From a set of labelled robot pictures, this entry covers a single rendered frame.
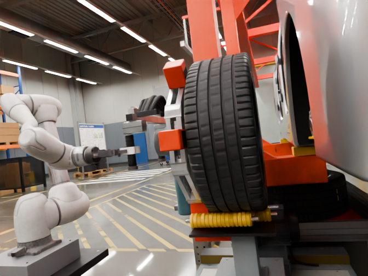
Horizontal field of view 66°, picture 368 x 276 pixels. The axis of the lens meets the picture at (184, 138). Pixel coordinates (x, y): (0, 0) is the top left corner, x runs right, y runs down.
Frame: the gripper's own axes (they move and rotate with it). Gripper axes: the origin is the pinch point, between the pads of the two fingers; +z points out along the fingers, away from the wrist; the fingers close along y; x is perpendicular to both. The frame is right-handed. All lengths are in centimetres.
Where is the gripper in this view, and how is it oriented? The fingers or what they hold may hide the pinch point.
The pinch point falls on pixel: (130, 150)
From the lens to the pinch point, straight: 122.3
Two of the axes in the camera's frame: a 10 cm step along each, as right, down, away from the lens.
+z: 9.5, -1.2, -2.9
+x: -1.2, -9.9, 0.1
